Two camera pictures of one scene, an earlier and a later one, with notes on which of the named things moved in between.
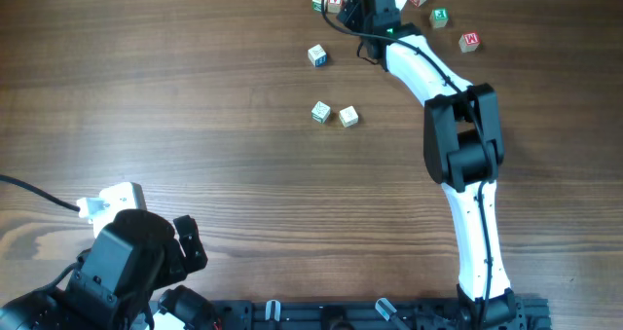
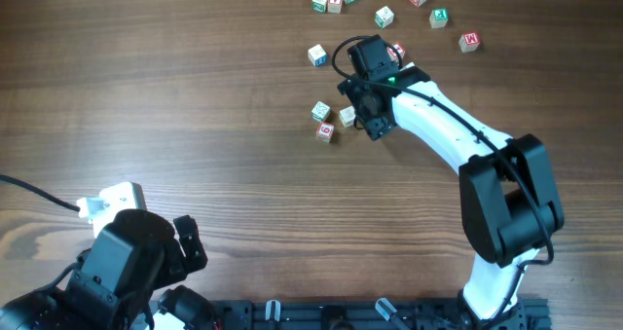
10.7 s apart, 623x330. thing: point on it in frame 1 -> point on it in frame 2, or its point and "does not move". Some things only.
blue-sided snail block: (348, 116) does not move
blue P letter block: (317, 55) does not move
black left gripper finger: (194, 249) does not move
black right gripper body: (352, 14) -> (376, 124)
